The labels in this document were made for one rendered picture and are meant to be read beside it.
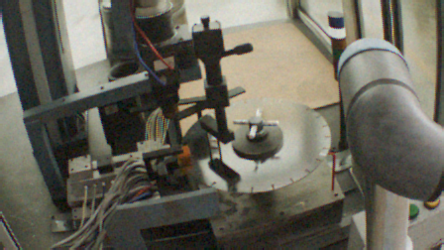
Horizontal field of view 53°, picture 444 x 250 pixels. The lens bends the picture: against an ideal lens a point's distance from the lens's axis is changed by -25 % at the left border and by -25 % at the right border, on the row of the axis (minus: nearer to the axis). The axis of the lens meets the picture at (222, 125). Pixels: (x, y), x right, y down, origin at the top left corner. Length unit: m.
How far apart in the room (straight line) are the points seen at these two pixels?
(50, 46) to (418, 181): 1.29
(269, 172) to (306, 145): 0.11
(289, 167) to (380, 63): 0.58
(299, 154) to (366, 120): 0.64
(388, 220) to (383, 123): 0.26
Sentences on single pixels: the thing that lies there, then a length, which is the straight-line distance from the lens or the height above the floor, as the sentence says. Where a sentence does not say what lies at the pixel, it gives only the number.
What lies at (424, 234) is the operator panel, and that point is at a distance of 1.17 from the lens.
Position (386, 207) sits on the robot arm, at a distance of 0.77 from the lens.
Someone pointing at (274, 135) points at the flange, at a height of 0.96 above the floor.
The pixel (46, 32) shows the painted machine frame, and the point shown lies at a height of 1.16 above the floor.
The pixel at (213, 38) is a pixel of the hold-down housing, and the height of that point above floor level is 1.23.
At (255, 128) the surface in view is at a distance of 1.20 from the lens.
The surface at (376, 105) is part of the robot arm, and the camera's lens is 0.57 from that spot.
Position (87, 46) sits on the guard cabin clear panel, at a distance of 2.25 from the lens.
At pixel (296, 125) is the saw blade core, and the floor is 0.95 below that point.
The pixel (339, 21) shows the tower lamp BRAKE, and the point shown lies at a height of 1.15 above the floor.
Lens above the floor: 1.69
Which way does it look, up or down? 35 degrees down
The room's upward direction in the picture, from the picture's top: 9 degrees counter-clockwise
